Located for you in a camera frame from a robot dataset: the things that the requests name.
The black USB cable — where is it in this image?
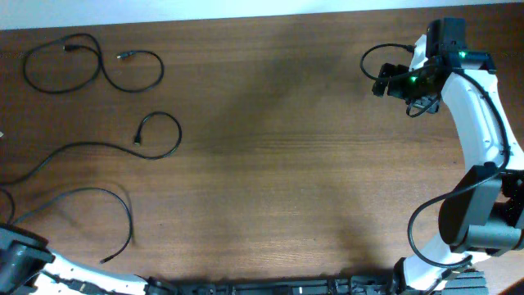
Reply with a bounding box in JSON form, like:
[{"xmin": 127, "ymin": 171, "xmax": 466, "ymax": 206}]
[
  {"xmin": 21, "ymin": 32, "xmax": 165, "ymax": 95},
  {"xmin": 0, "ymin": 186, "xmax": 134, "ymax": 265},
  {"xmin": 0, "ymin": 111, "xmax": 183, "ymax": 186}
]

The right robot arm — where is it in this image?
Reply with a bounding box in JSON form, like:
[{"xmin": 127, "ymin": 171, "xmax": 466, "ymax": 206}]
[{"xmin": 349, "ymin": 18, "xmax": 523, "ymax": 294}]

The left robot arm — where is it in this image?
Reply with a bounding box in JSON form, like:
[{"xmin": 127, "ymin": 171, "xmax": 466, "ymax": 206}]
[{"xmin": 1, "ymin": 223, "xmax": 178, "ymax": 295}]

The right camera cable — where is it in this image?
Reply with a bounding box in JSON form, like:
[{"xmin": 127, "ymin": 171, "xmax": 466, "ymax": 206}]
[{"xmin": 359, "ymin": 42, "xmax": 512, "ymax": 270}]

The camera cable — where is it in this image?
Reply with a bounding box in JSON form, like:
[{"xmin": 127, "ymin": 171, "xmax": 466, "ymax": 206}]
[
  {"xmin": 359, "ymin": 42, "xmax": 512, "ymax": 270},
  {"xmin": 36, "ymin": 270, "xmax": 124, "ymax": 295}
]

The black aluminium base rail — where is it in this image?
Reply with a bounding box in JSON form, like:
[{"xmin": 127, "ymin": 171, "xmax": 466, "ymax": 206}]
[{"xmin": 171, "ymin": 268, "xmax": 488, "ymax": 295}]

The left camera cable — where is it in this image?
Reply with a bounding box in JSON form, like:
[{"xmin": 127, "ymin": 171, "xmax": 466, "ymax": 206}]
[{"xmin": 36, "ymin": 270, "xmax": 124, "ymax": 295}]

